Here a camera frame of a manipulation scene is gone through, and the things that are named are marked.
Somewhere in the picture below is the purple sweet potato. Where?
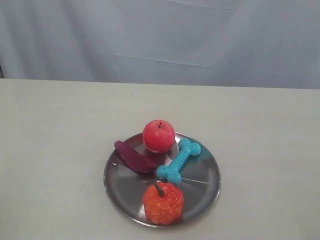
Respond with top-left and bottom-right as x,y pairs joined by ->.
114,140 -> 157,173

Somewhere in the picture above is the orange pumpkin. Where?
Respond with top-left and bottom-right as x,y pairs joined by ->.
142,182 -> 185,225

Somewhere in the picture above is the white backdrop cloth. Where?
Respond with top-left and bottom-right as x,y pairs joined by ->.
0,0 -> 320,89

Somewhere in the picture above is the turquoise toy bone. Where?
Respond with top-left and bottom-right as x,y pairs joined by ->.
156,138 -> 202,186

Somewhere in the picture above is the red apple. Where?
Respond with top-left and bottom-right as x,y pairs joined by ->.
142,119 -> 175,154

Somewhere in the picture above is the round stainless steel plate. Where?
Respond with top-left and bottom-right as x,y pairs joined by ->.
103,132 -> 221,228

